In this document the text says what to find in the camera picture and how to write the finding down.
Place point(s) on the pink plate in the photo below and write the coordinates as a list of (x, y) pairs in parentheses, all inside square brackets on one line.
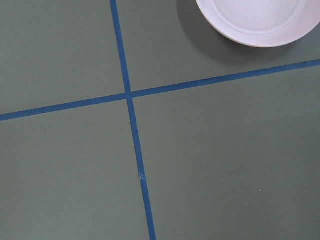
[(261, 23)]

